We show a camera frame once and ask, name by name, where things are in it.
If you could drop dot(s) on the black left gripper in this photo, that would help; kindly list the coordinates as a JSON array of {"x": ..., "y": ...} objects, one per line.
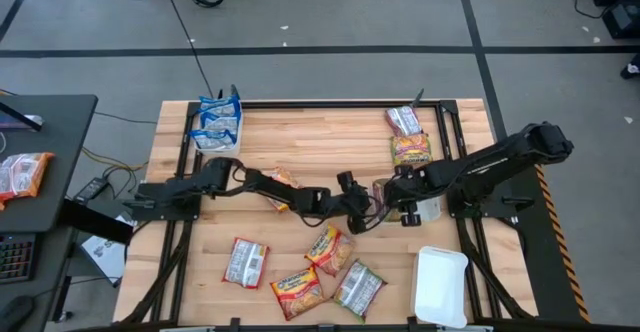
[{"x": 359, "y": 207}]

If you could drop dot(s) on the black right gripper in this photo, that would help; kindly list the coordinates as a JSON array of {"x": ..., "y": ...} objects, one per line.
[{"x": 406, "y": 192}]

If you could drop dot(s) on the yellow noodle packet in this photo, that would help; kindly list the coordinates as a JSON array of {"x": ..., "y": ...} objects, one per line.
[{"x": 330, "y": 249}]

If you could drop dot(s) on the red Maruchan noodle packet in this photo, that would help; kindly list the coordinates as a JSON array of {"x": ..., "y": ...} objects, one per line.
[
  {"x": 286, "y": 177},
  {"x": 298, "y": 293},
  {"x": 246, "y": 263}
]

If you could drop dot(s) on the blue Maruchan noodle packet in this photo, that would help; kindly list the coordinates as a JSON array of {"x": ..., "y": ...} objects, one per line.
[
  {"x": 220, "y": 106},
  {"x": 222, "y": 122},
  {"x": 214, "y": 140}
]

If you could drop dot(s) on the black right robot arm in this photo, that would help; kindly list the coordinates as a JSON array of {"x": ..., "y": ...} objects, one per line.
[{"x": 500, "y": 162}]

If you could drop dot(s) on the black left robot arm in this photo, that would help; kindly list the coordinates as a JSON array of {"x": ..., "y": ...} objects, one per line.
[{"x": 215, "y": 177}]

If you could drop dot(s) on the white printed paper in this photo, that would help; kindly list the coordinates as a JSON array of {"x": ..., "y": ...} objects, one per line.
[{"x": 107, "y": 257}]

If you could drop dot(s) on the person's shoe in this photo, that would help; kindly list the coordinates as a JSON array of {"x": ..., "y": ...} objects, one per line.
[{"x": 632, "y": 68}]

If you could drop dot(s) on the black power adapter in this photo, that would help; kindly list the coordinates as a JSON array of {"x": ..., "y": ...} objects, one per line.
[{"x": 91, "y": 189}]

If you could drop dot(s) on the black office desk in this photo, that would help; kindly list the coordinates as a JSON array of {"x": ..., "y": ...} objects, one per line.
[{"x": 60, "y": 137}]

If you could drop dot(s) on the orange noodle packet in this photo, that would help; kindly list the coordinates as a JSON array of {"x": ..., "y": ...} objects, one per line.
[{"x": 25, "y": 174}]

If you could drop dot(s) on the black keyboard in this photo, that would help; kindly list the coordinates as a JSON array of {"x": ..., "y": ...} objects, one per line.
[{"x": 15, "y": 259}]

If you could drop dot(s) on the black computer mouse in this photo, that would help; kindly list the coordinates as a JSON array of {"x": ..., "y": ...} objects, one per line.
[{"x": 15, "y": 313}]

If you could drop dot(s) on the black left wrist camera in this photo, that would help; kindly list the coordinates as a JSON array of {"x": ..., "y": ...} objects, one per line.
[{"x": 346, "y": 179}]

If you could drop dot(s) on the black aluminium rig frame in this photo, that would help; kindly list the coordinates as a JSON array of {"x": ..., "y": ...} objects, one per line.
[{"x": 320, "y": 104}]

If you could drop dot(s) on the black hazard-striped base plate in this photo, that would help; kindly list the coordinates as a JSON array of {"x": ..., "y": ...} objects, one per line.
[{"x": 545, "y": 252}]

